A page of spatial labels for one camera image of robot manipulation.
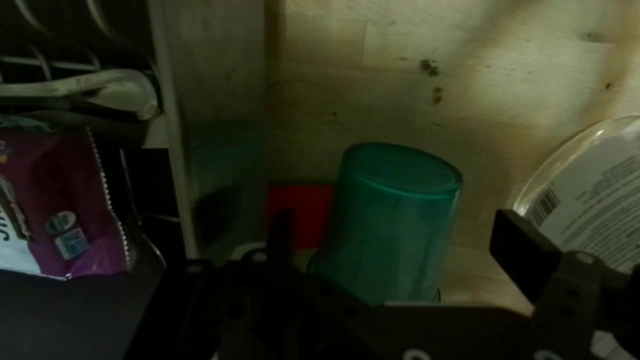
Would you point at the seaweed snack bag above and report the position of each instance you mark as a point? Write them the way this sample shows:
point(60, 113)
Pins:
point(60, 213)

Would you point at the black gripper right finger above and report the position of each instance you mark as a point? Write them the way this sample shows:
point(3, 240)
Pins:
point(527, 252)

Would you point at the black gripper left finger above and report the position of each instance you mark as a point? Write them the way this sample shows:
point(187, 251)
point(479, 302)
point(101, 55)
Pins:
point(283, 236)

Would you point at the red square pad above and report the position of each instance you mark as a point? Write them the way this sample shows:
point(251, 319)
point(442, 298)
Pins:
point(302, 213)

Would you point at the clear soap pump bottle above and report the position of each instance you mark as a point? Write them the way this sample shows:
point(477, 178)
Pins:
point(592, 200)

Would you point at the teal translucent plastic cup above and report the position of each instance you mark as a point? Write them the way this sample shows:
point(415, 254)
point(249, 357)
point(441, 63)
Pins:
point(392, 221)

